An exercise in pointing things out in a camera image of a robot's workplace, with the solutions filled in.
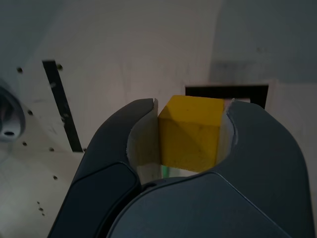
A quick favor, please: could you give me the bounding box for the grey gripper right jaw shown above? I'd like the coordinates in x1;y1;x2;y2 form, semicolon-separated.
104;98;313;238

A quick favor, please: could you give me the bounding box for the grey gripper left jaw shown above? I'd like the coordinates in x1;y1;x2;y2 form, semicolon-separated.
47;98;164;238

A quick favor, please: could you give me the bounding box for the yellow cube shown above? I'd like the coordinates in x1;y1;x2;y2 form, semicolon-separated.
158;95;225;173

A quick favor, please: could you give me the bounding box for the black tape square outline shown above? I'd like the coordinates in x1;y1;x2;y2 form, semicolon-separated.
185;84;269;110

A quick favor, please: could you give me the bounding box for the black tape strip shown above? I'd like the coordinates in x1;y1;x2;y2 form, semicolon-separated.
42;59;84;153

